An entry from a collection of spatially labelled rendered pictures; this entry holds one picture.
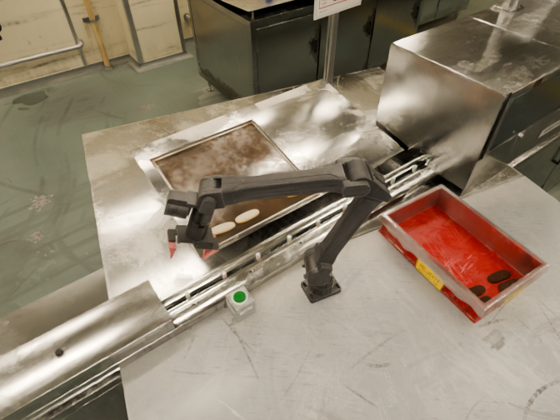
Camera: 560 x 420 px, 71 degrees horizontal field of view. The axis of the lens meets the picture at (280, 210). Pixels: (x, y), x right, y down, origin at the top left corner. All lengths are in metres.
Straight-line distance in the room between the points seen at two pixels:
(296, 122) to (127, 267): 0.97
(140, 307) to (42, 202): 2.10
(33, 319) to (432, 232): 1.45
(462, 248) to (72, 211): 2.51
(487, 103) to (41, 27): 4.04
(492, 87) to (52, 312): 1.68
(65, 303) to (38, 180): 2.07
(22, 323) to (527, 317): 1.65
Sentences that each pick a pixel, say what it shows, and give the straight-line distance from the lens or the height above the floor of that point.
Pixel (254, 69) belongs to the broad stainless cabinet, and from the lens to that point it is 3.16.
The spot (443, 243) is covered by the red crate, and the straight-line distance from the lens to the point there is 1.63.
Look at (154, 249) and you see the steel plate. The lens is 1.58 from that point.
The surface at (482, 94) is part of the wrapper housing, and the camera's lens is 1.64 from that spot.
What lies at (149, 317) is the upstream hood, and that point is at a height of 0.92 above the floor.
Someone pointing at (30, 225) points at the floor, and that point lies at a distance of 3.18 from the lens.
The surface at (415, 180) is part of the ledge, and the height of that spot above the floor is 0.86.
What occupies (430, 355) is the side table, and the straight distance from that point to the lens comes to 1.36.
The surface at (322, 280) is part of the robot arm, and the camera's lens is 1.28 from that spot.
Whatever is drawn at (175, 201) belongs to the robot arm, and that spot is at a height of 1.29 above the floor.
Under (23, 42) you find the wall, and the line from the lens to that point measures 4.73.
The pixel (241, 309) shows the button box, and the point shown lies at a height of 0.89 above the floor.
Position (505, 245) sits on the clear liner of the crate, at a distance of 1.64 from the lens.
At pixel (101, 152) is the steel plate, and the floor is 0.82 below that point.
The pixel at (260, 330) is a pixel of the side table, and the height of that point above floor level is 0.82.
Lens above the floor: 2.00
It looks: 46 degrees down
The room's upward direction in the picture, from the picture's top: straight up
